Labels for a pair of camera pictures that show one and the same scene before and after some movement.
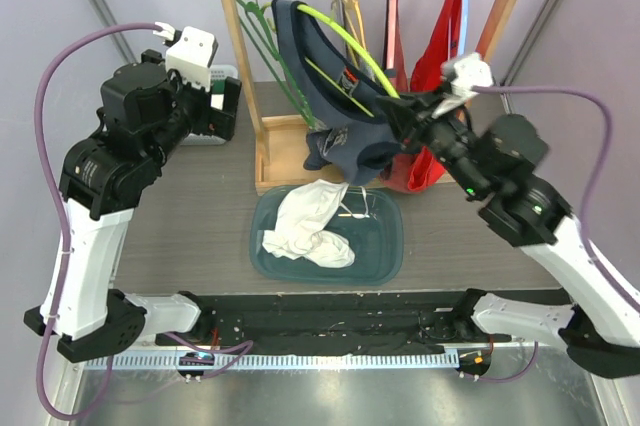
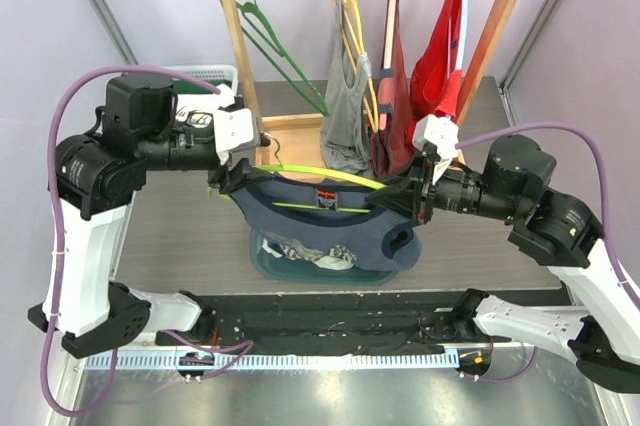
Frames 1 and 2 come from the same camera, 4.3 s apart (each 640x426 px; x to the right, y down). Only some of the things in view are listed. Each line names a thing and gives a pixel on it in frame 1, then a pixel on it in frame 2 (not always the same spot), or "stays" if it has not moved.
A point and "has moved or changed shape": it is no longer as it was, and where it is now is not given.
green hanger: x=259 y=23 has moved or changed shape
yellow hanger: x=353 y=21 stays
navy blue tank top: x=338 y=88 to x=328 y=211
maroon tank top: x=396 y=174 stays
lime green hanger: x=352 y=40 to x=308 y=169
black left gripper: x=221 y=121 to x=243 y=173
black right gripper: x=417 y=119 to x=425 y=194
